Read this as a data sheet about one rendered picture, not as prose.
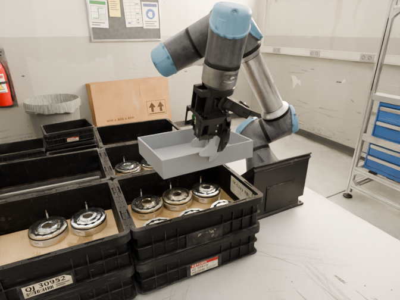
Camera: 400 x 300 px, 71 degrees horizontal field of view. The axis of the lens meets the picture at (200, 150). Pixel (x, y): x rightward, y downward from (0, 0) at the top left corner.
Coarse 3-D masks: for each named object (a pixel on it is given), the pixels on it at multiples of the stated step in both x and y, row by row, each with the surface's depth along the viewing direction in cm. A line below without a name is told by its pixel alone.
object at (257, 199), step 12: (228, 168) 100; (120, 180) 93; (240, 180) 93; (120, 192) 86; (228, 204) 80; (240, 204) 81; (252, 204) 83; (180, 216) 74; (192, 216) 75; (204, 216) 76; (216, 216) 78; (132, 228) 70; (144, 228) 70; (156, 228) 71; (168, 228) 73
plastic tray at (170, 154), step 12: (168, 132) 87; (180, 132) 89; (192, 132) 91; (144, 144) 78; (156, 144) 86; (168, 144) 88; (180, 144) 90; (228, 144) 89; (240, 144) 76; (252, 144) 78; (144, 156) 80; (156, 156) 70; (168, 156) 81; (180, 156) 69; (192, 156) 70; (228, 156) 76; (240, 156) 78; (156, 168) 72; (168, 168) 68; (180, 168) 70; (192, 168) 71; (204, 168) 73
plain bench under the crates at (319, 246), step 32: (288, 224) 107; (320, 224) 107; (352, 224) 107; (256, 256) 92; (288, 256) 92; (320, 256) 92; (352, 256) 92; (384, 256) 92; (192, 288) 81; (224, 288) 81; (256, 288) 81; (288, 288) 81; (320, 288) 81; (352, 288) 81; (384, 288) 81
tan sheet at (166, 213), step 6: (222, 192) 104; (192, 198) 101; (222, 198) 101; (228, 198) 101; (192, 204) 97; (198, 204) 97; (204, 204) 97; (210, 204) 97; (168, 210) 94; (132, 216) 91; (162, 216) 91; (168, 216) 91; (174, 216) 91; (138, 222) 88; (144, 222) 88
